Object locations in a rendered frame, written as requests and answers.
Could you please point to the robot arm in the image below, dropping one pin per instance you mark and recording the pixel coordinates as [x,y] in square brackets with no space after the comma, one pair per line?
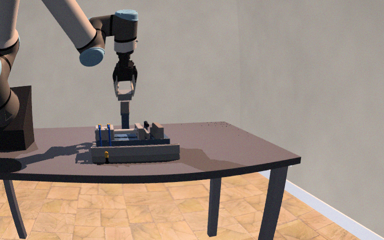
[87,34]

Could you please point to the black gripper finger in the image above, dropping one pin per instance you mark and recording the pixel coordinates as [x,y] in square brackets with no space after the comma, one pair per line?
[115,83]
[134,80]

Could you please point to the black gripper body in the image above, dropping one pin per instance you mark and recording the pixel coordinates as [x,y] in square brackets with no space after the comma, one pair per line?
[124,68]

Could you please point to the tan rectangular block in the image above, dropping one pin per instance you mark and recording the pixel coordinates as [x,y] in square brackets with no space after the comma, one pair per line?
[125,95]

